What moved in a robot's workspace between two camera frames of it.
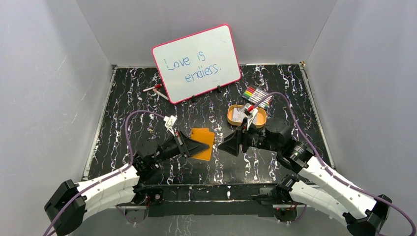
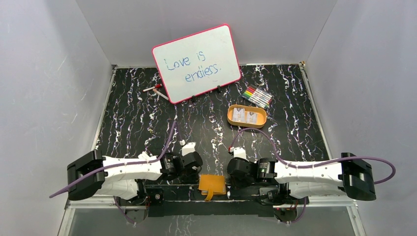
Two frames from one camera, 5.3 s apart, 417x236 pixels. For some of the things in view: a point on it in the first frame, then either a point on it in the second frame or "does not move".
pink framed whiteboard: [196, 64] does not move
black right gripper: [231, 143] to [236, 184]
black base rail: [213, 200] does not move
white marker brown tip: [161, 94] does not move
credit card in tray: [238, 114] does not move
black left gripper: [182, 145] to [188, 174]
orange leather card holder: [202, 134] to [211, 185]
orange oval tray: [261, 116] does not move
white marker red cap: [157, 86] does not move
